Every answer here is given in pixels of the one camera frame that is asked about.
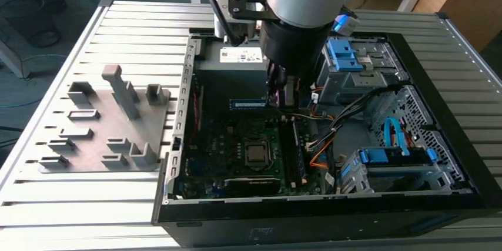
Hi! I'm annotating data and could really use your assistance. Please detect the blue flat wire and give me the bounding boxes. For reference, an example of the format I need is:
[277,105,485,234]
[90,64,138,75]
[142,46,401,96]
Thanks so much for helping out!
[384,118,412,157]

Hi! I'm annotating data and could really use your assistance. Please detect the grey power supply unit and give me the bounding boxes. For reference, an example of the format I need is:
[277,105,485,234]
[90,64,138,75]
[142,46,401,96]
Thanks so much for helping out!
[194,40,276,108]

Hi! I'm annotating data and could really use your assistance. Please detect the RAM stick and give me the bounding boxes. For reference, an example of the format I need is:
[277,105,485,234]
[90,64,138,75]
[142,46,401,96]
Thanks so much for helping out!
[229,99,272,111]
[293,118,310,185]

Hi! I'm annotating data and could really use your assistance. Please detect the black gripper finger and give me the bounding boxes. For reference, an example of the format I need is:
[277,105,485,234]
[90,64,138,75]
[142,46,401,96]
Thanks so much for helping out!
[285,74,302,108]
[266,62,286,108]

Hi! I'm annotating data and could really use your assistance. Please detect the grey metal drive cage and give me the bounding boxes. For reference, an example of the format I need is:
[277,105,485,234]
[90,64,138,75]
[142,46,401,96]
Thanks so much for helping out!
[316,35,412,105]
[337,149,457,195]

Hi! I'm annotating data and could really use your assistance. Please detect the orange wire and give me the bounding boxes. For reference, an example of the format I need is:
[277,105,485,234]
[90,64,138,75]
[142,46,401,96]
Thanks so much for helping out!
[309,145,330,170]

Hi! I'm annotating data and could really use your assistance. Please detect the grey parts rack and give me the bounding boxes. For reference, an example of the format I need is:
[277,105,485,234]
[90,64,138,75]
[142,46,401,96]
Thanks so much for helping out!
[38,64,174,175]

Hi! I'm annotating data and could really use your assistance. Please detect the CPU socket with silver CPU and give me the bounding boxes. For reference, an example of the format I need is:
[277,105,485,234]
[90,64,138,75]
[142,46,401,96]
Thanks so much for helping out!
[244,139,273,172]

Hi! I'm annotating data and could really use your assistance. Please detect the white table frame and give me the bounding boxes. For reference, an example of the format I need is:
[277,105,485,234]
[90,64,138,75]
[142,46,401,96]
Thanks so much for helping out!
[0,15,35,80]

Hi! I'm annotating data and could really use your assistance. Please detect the black open PC case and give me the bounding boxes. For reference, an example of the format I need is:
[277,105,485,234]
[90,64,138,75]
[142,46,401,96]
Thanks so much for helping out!
[151,27,502,249]

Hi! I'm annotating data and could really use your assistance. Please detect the green motherboard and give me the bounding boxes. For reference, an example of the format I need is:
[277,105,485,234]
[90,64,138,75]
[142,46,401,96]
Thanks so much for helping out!
[174,115,334,200]

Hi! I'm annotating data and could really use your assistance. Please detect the wooden cabinet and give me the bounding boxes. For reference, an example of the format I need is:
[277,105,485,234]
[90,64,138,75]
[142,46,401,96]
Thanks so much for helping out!
[414,0,502,52]

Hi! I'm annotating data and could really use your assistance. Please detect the blue carrier with black disk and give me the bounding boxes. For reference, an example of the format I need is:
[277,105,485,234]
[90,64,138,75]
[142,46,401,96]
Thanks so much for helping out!
[358,147,438,167]

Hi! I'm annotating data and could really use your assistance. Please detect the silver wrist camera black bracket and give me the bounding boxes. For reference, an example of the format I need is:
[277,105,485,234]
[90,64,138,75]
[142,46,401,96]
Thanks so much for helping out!
[214,0,274,43]

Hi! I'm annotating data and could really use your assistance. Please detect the black graphics card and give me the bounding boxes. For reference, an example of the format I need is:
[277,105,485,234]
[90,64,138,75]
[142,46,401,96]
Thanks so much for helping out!
[224,176,284,196]

